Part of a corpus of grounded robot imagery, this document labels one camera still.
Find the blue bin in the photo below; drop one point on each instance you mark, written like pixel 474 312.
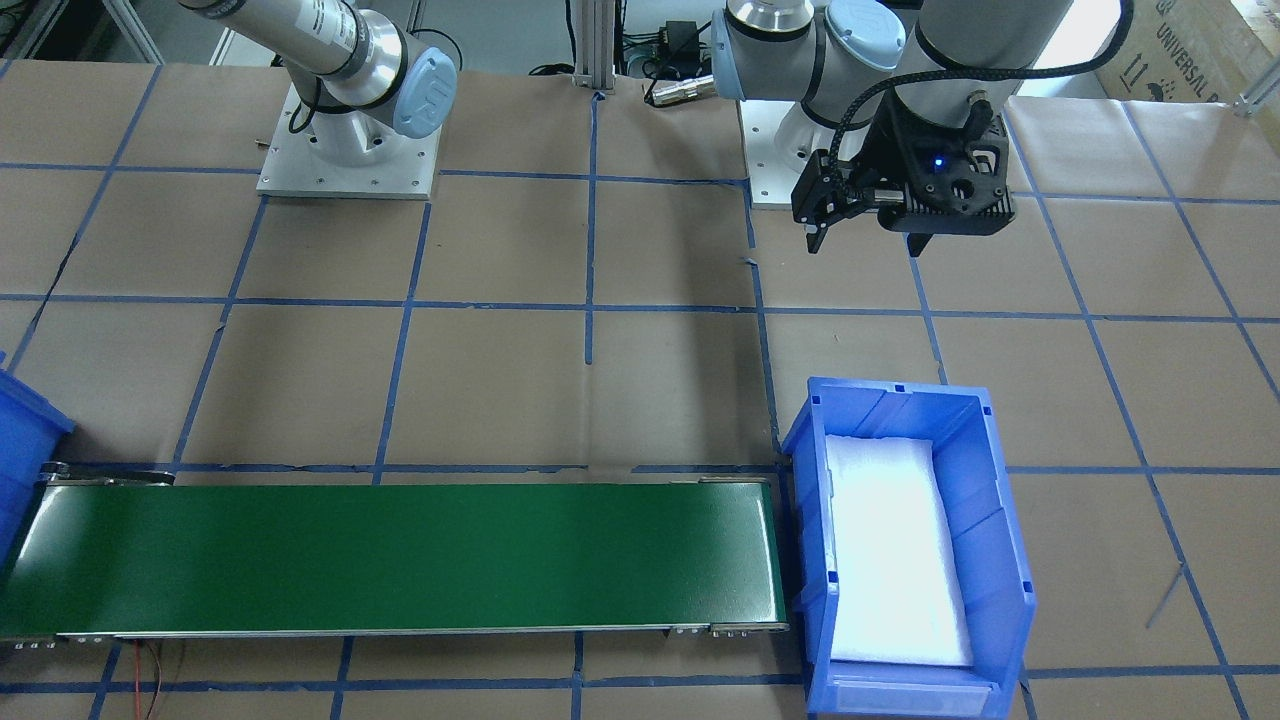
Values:
pixel 993 575
pixel 31 428

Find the green conveyor belt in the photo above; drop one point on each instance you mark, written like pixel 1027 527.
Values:
pixel 140 556

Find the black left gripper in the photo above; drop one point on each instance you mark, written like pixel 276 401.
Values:
pixel 893 158

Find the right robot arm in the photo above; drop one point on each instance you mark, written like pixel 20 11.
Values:
pixel 356 58

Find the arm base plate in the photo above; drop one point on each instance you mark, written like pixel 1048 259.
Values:
pixel 778 138
pixel 345 156

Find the black power adapter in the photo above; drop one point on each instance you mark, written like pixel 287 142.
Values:
pixel 679 42

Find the white foam pad bin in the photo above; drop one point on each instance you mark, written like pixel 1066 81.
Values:
pixel 899 600

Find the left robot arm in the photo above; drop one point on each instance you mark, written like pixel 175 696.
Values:
pixel 839 59

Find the aluminium profile post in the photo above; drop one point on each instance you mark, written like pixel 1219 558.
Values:
pixel 595 26

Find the cardboard box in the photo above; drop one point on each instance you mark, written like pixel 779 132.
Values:
pixel 1193 51

